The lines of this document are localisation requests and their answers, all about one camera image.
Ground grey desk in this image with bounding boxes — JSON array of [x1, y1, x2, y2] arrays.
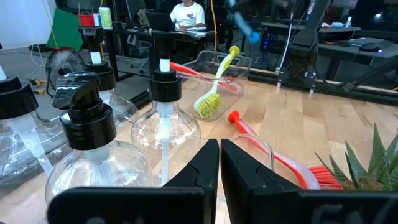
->
[[260, 21, 398, 82]]

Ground blue dish brush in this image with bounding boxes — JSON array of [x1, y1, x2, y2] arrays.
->
[[230, 0, 261, 45]]

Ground clear soap pump bottle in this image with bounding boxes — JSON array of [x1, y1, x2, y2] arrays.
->
[[129, 30, 202, 187], [0, 63, 65, 187], [44, 70, 154, 205], [77, 26, 141, 127]]

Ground green and white canister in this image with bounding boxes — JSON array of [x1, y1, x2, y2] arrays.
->
[[98, 7, 113, 30]]

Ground yellow hanging cable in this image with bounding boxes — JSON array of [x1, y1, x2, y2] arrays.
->
[[209, 0, 219, 53]]

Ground succulent plant in black pot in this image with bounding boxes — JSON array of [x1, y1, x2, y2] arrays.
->
[[314, 123, 398, 191]]

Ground black desk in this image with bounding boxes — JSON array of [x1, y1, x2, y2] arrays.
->
[[102, 27, 217, 82]]

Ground green board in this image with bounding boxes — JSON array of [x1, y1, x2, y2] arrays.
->
[[46, 8, 84, 51]]

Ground black computer mouse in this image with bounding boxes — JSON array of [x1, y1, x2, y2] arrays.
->
[[358, 42, 384, 53]]

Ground red dish brush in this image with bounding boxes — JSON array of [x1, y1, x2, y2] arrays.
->
[[169, 61, 242, 95], [228, 110, 344, 190]]

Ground yellow-green dish brush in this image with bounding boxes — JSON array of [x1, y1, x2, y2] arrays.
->
[[193, 45, 241, 119]]

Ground black floor fan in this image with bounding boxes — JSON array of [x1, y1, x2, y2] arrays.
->
[[45, 48, 87, 98]]

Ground black laptop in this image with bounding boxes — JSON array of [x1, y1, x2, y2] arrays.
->
[[145, 11, 177, 33]]

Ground red container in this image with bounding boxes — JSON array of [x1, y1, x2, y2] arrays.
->
[[77, 13, 95, 27]]

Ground white board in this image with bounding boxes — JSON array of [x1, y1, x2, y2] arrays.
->
[[0, 0, 57, 50]]

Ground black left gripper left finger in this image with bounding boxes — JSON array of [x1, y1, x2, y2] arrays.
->
[[47, 138, 220, 224]]

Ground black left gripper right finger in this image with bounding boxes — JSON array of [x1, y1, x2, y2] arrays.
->
[[220, 138, 398, 224]]

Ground computer tower blue lights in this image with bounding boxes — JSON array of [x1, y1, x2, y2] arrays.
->
[[261, 30, 276, 52]]

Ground person at laptop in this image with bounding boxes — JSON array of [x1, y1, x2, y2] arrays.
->
[[169, 0, 207, 32]]

